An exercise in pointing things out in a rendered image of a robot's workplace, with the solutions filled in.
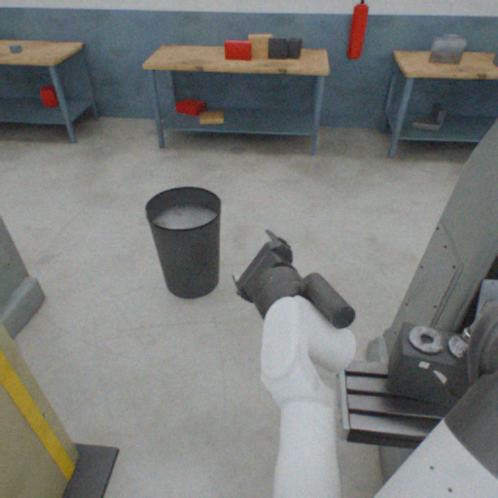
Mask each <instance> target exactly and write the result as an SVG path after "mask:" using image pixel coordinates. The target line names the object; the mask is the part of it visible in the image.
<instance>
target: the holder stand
mask: <svg viewBox="0 0 498 498"><path fill-rule="evenodd" d="M459 336H462V334H458V333H453V332H449V331H443V330H438V329H433V328H428V327H423V326H417V325H413V323H409V322H403V323H402V327H401V329H400V332H399V334H398V336H397V340H396V343H395V345H394V348H393V351H391V355H390V357H389V360H388V386H387V391H388V392H393V393H397V395H401V396H406V397H410V398H414V399H418V400H422V401H427V402H431V403H435V405H440V406H444V407H448V408H453V407H454V406H455V405H456V404H457V403H458V402H459V399H457V398H454V397H452V396H451V395H449V394H446V392H445V388H444V387H443V385H442V384H441V383H440V382H438V380H437V379H436V377H435V376H434V374H433V372H434V371H436V372H438V373H442V374H443V375H444V376H445V378H446V379H448V376H449V375H450V373H451V372H452V371H454V369H455V368H456V366H457V365H458V363H459V361H460V360H461V358H462V357H463V355H464V353H462V352H460V351H459V349H458V347H457V343H458V341H459V338H458V337H459Z"/></svg>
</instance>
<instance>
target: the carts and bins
mask: <svg viewBox="0 0 498 498"><path fill-rule="evenodd" d="M220 202H221V199H220V198H219V197H218V196H217V195H216V194H214V193H212V192H210V191H208V190H205V189H202V188H194V187H182V188H174V189H170V190H167V191H163V192H160V193H158V194H157V195H155V196H153V197H152V198H151V199H149V200H148V202H147V204H146V206H145V210H146V214H145V216H146V215H147V216H146V219H147V221H148V224H149V227H151V231H152V234H153V239H154V242H155V245H156V249H157V253H158V257H159V260H160V268H161V271H162V275H163V278H164V282H166V286H167V289H168V290H169V292H170V293H171V294H173V295H174V296H177V297H179V298H185V299H195V298H200V297H203V296H206V295H208V294H209V293H211V292H212V291H214V290H215V289H216V288H217V286H218V283H219V274H220V231H221V212H222V209H221V205H222V202H221V203H220ZM146 207H147V208H146Z"/></svg>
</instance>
